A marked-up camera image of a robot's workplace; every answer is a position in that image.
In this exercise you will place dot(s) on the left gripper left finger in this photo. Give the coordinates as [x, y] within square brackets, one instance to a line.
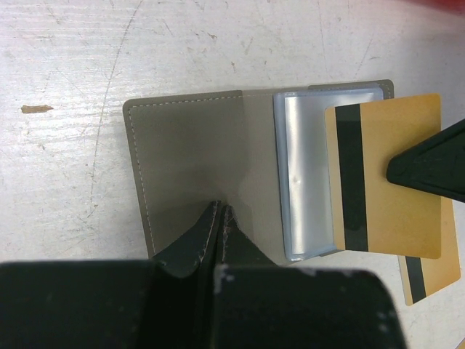
[161, 302]

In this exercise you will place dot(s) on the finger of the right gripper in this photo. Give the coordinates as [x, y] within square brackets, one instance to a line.
[436, 165]

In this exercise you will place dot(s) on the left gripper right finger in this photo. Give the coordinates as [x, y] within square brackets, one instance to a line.
[258, 304]

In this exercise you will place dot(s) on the gold card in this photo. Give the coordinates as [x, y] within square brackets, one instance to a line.
[370, 214]
[422, 277]

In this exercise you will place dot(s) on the grey card holder wallet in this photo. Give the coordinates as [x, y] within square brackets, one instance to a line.
[262, 151]

